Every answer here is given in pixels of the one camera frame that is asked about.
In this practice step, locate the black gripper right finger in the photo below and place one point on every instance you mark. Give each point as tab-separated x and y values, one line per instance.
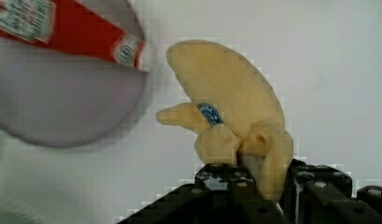
320	194

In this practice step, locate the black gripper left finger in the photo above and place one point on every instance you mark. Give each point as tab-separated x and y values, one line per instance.
220	194

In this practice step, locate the peeled plush banana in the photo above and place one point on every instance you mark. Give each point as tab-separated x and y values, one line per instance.
233	110

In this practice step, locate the lilac round plate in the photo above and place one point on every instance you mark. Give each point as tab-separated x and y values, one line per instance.
55	99

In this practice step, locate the red plush ketchup bottle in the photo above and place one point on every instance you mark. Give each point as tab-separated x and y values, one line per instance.
70	27

